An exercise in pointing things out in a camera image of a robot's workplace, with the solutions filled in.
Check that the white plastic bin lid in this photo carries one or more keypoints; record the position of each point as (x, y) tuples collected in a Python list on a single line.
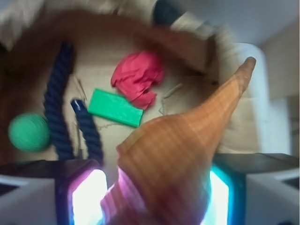
[(259, 124)]

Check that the green rectangular block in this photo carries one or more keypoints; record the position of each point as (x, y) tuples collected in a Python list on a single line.
[(114, 107)]

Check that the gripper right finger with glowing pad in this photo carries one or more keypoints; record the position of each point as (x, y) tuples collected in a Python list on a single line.
[(254, 189)]

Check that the crumpled red paper ball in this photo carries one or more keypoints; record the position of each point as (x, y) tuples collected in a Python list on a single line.
[(134, 76)]

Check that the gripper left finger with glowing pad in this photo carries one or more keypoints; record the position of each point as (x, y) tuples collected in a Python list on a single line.
[(43, 192)]

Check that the brown paper lined box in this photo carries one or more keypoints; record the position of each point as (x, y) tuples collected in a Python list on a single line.
[(76, 74)]

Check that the green dimpled ball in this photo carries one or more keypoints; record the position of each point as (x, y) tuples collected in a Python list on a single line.
[(29, 132)]

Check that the orange spiral conch shell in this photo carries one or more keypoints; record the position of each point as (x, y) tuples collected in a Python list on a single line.
[(164, 165)]

